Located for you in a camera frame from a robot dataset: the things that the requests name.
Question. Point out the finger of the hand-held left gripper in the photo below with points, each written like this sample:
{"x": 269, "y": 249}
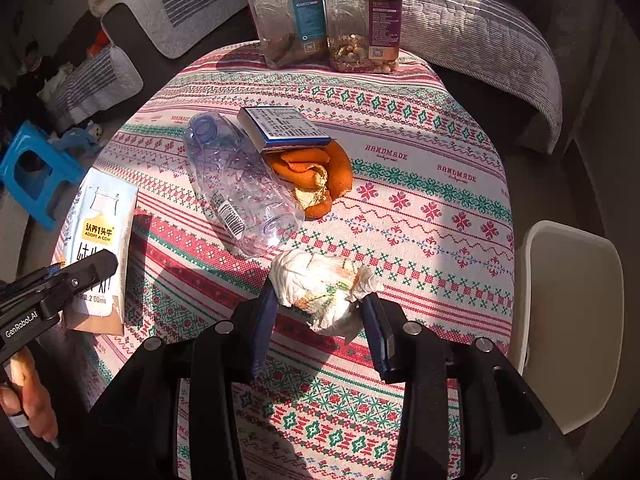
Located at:
{"x": 87, "y": 270}

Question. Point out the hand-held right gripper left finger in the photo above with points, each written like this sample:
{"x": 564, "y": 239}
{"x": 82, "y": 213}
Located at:
{"x": 260, "y": 330}

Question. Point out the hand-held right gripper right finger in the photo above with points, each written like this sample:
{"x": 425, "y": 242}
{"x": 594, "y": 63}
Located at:
{"x": 376, "y": 332}

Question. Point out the white milk carton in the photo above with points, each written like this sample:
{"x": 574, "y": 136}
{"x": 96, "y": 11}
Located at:
{"x": 105, "y": 210}

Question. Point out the stained white tissue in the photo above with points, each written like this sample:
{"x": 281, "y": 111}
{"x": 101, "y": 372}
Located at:
{"x": 320, "y": 285}

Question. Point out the white plastic bin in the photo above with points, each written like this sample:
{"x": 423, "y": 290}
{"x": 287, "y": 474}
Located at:
{"x": 570, "y": 320}

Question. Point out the person's left hand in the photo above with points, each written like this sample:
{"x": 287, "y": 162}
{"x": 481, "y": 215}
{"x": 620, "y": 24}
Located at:
{"x": 35, "y": 400}

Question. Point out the blue plastic stool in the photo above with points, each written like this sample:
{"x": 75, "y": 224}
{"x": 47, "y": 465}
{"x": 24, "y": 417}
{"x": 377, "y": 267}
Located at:
{"x": 30, "y": 175}

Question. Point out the blue plush toy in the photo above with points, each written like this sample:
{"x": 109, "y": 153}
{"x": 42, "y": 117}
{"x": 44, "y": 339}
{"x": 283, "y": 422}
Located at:
{"x": 80, "y": 137}

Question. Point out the clear plastic bottle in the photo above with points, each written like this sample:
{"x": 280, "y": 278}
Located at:
{"x": 235, "y": 185}

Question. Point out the orange peel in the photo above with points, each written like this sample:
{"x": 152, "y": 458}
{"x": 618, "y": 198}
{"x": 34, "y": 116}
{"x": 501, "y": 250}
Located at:
{"x": 330, "y": 170}

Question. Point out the grey striped sofa cover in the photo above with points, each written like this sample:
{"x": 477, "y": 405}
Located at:
{"x": 95, "y": 80}
{"x": 175, "y": 15}

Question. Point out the small blue white box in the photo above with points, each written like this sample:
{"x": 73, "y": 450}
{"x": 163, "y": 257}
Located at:
{"x": 282, "y": 125}

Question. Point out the dark sofa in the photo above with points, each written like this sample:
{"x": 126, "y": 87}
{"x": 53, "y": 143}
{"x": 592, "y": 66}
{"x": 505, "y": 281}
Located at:
{"x": 130, "y": 65}

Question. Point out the dark bed base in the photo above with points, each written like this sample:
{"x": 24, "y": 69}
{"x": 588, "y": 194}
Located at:
{"x": 475, "y": 100}

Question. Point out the clear jar purple label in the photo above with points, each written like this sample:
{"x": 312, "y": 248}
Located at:
{"x": 360, "y": 20}

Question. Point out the clear jar teal label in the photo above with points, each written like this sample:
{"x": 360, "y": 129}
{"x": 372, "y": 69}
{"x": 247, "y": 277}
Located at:
{"x": 280, "y": 15}

